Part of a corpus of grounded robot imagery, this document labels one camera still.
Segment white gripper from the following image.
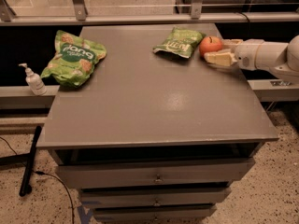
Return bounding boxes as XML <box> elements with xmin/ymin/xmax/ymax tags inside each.
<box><xmin>204</xmin><ymin>39</ymin><xmax>263</xmax><ymax>71</ymax></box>

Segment white pump sanitizer bottle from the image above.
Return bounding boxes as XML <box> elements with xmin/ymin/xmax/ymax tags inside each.
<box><xmin>20</xmin><ymin>63</ymin><xmax>47</xmax><ymax>95</ymax></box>

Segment black floor cable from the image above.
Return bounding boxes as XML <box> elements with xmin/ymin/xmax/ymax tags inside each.
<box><xmin>0</xmin><ymin>135</ymin><xmax>76</xmax><ymax>224</ymax></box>

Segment black stick tool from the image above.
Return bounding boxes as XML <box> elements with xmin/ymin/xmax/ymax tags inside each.
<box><xmin>19</xmin><ymin>126</ymin><xmax>42</xmax><ymax>197</ymax></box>

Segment green jalapeno chip bag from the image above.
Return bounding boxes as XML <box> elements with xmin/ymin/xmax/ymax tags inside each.
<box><xmin>152</xmin><ymin>27</ymin><xmax>206</xmax><ymax>59</ymax></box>

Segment red apple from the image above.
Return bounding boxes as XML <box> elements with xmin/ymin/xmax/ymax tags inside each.
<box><xmin>199</xmin><ymin>36</ymin><xmax>223</xmax><ymax>57</ymax></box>

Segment top grey drawer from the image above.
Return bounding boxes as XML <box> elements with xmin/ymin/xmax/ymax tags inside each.
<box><xmin>56</xmin><ymin>158</ymin><xmax>255</xmax><ymax>189</ymax></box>

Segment grey drawer cabinet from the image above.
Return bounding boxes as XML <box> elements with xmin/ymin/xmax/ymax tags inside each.
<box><xmin>36</xmin><ymin>23</ymin><xmax>280</xmax><ymax>224</ymax></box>

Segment green rice cake bag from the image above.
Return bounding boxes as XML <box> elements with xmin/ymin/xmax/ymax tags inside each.
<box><xmin>41</xmin><ymin>30</ymin><xmax>107</xmax><ymax>88</ymax></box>

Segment grey metal railing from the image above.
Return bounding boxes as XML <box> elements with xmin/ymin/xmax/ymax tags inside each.
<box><xmin>0</xmin><ymin>0</ymin><xmax>299</xmax><ymax>26</ymax></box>

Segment bottom grey drawer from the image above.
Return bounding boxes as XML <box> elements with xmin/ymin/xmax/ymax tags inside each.
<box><xmin>93</xmin><ymin>205</ymin><xmax>216</xmax><ymax>222</ymax></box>

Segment middle grey drawer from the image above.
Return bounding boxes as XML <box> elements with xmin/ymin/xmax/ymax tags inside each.
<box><xmin>80</xmin><ymin>188</ymin><xmax>231</xmax><ymax>208</ymax></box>

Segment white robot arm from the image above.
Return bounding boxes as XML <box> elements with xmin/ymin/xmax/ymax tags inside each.
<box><xmin>203</xmin><ymin>36</ymin><xmax>299</xmax><ymax>84</ymax></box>

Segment grey drawer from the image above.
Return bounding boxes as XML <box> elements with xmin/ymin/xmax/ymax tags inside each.
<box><xmin>93</xmin><ymin>205</ymin><xmax>216</xmax><ymax>222</ymax></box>
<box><xmin>80</xmin><ymin>188</ymin><xmax>231</xmax><ymax>208</ymax></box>
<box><xmin>56</xmin><ymin>158</ymin><xmax>255</xmax><ymax>189</ymax></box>

